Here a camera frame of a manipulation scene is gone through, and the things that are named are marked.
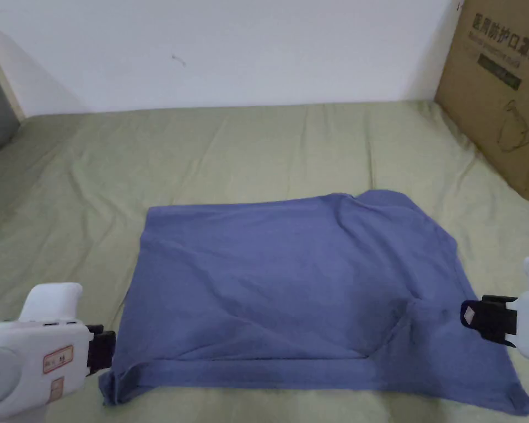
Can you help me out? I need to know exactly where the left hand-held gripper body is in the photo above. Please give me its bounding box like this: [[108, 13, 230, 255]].
[[0, 282, 117, 423]]

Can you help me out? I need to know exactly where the dark blue shirt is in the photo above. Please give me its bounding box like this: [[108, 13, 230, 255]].
[[98, 189, 529, 417]]

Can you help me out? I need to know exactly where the brown cardboard carton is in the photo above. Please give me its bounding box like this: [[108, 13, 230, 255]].
[[435, 0, 529, 202]]

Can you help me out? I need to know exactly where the bed with pale green sheet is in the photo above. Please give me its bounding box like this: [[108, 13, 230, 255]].
[[0, 99, 529, 423]]

